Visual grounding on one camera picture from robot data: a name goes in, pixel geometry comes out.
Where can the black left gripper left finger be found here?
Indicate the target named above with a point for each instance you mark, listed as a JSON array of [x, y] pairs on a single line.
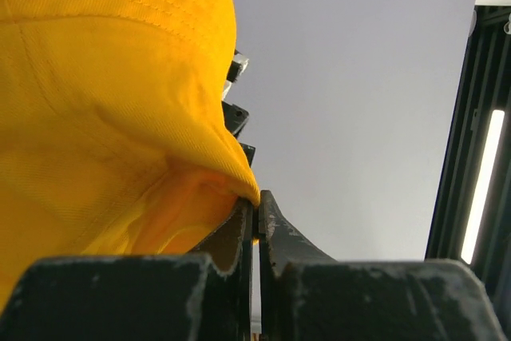
[[227, 298]]

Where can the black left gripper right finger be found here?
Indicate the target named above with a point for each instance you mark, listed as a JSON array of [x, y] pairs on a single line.
[[296, 279]]

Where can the yellow bucket hat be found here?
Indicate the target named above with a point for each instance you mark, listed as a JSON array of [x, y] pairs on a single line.
[[112, 130]]

